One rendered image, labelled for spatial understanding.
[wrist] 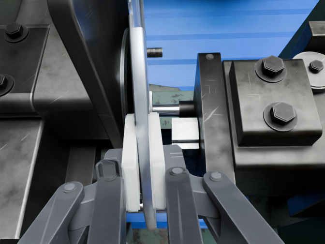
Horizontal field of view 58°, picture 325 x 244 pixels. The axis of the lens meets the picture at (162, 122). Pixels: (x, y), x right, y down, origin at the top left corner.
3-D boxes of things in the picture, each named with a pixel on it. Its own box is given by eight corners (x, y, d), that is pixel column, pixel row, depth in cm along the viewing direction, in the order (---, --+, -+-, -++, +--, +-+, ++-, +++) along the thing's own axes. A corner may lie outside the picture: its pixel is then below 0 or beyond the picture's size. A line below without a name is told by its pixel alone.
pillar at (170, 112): (121, 113, 50) (202, 112, 50) (122, 102, 51) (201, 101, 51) (123, 119, 52) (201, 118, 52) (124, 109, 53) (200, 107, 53)
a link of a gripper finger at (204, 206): (167, 196, 13) (231, 192, 14) (161, 144, 18) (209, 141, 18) (168, 221, 14) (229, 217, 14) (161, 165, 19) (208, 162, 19)
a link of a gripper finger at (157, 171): (150, 164, 15) (165, 163, 15) (148, 112, 21) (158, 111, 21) (153, 211, 16) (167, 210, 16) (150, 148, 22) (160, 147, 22)
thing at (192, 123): (171, 146, 39) (199, 146, 39) (171, 114, 41) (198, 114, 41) (171, 155, 42) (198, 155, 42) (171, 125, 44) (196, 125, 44)
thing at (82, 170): (62, 195, 31) (91, 195, 31) (85, 51, 41) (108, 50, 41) (97, 220, 46) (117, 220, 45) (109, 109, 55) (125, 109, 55)
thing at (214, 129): (184, 194, 31) (237, 194, 31) (179, 48, 40) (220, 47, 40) (181, 220, 45) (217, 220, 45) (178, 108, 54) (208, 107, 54)
